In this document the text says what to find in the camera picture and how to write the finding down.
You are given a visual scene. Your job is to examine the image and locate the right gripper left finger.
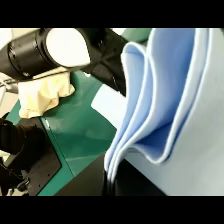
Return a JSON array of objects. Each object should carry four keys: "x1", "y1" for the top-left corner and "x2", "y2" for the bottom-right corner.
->
[{"x1": 54, "y1": 153, "x2": 109, "y2": 197}]

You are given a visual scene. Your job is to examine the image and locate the cream garment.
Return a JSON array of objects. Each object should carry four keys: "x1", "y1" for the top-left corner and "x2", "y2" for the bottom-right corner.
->
[{"x1": 17, "y1": 70, "x2": 76, "y2": 120}]

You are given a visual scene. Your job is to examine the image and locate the light blue shirt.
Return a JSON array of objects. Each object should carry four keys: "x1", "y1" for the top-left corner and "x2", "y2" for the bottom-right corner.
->
[{"x1": 90, "y1": 28, "x2": 224, "y2": 197}]

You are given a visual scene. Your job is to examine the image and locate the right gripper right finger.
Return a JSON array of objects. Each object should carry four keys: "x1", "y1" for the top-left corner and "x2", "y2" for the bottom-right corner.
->
[{"x1": 114, "y1": 158, "x2": 167, "y2": 197}]

